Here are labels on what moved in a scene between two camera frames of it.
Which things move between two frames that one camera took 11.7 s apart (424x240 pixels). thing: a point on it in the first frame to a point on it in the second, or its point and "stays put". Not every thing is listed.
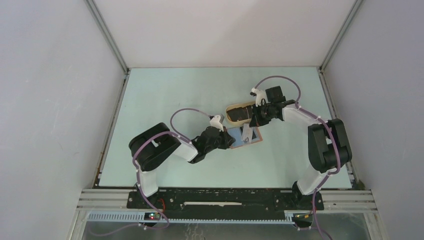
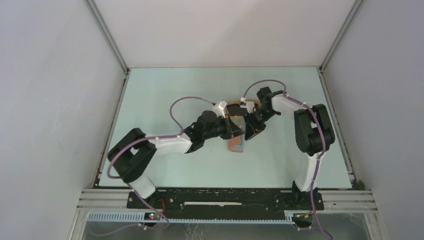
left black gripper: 228,139 to 233,131
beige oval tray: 239,113 stays put
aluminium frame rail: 107,200 stays put
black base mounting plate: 226,204 stays put
